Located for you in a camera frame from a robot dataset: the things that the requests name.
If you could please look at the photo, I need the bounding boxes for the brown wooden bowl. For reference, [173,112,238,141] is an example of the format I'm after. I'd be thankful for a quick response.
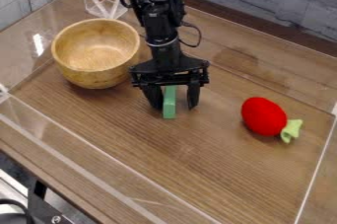
[52,19,141,89]

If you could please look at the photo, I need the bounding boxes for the black cable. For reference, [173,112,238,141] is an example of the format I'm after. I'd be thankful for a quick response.
[176,22,202,48]

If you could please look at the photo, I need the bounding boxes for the clear acrylic corner bracket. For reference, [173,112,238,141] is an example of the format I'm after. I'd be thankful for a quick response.
[82,0,128,19]

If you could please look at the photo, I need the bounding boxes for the black table leg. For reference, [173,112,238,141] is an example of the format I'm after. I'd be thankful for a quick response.
[28,180,48,210]

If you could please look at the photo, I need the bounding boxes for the red plush strawberry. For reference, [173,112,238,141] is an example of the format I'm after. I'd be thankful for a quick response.
[241,97,303,143]

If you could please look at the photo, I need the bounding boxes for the clear acrylic tray wall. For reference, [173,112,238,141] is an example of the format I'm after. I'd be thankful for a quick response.
[0,85,221,224]

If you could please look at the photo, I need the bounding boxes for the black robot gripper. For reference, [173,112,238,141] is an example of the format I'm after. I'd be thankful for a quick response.
[128,38,210,111]

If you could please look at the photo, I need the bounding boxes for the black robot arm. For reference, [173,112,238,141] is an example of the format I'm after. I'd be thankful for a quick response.
[120,0,209,110]

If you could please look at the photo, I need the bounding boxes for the green rectangular block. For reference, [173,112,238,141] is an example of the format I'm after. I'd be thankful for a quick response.
[164,86,176,119]

